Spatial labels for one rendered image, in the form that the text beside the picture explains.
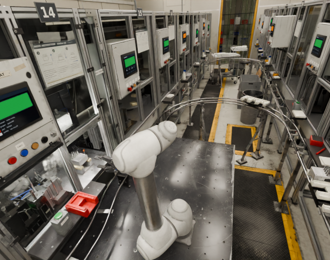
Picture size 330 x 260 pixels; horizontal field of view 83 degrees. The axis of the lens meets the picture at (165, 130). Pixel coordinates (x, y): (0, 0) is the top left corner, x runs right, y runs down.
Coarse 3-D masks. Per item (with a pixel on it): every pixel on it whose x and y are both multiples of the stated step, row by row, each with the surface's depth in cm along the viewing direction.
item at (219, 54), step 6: (216, 54) 592; (222, 54) 563; (228, 54) 572; (234, 54) 578; (234, 60) 613; (210, 66) 624; (210, 72) 635; (222, 72) 636; (228, 72) 634; (210, 78) 645
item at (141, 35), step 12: (108, 24) 146; (120, 24) 160; (132, 24) 178; (144, 24) 202; (108, 36) 147; (120, 36) 238; (144, 36) 204; (144, 48) 207; (144, 60) 212; (144, 72) 216; (132, 96) 194; (156, 96) 260; (120, 108) 176; (132, 108) 197; (132, 120) 200
